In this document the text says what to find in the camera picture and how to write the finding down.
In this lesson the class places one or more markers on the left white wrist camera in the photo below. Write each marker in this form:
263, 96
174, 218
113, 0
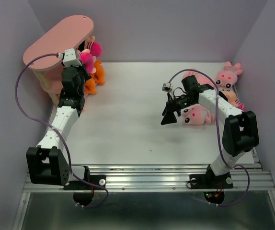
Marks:
71, 58

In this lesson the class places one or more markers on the pink axolotl plush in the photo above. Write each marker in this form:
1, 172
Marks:
197, 115
227, 77

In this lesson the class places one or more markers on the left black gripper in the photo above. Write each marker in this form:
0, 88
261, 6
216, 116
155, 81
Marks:
82, 68

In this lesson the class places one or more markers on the pink axolotl plush front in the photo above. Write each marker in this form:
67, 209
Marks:
197, 115

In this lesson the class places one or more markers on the aluminium mounting rail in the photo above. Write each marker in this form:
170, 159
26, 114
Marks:
173, 178

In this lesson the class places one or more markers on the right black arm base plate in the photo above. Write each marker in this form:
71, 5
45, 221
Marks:
208, 182

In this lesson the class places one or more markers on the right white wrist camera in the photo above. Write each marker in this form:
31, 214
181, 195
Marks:
167, 87

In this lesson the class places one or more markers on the doll plush pink striped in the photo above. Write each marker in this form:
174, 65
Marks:
94, 47

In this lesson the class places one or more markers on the doll plush edge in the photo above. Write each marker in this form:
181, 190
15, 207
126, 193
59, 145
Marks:
231, 97

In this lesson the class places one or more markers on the orange shark plush mouth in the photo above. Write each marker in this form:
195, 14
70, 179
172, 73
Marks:
99, 75

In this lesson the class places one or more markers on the pink striped plush middle back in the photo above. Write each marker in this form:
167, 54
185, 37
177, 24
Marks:
201, 79

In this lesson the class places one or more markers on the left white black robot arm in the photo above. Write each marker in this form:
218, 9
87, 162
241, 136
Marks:
46, 162

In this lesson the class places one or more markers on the orange shark plush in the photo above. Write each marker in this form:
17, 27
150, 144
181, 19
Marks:
90, 87

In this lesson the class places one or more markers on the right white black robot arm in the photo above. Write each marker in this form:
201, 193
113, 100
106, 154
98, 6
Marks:
240, 133

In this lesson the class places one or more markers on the doll plush black hair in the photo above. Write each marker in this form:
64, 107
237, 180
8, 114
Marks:
88, 60

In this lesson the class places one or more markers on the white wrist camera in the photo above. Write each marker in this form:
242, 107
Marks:
71, 58
167, 87

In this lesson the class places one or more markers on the pink axolotl plush far right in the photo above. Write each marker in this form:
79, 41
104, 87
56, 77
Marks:
227, 77

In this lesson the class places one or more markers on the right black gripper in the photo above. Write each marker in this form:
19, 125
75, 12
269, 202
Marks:
169, 117

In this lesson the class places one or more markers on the pink three-tier wooden shelf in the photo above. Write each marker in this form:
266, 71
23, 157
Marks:
68, 33

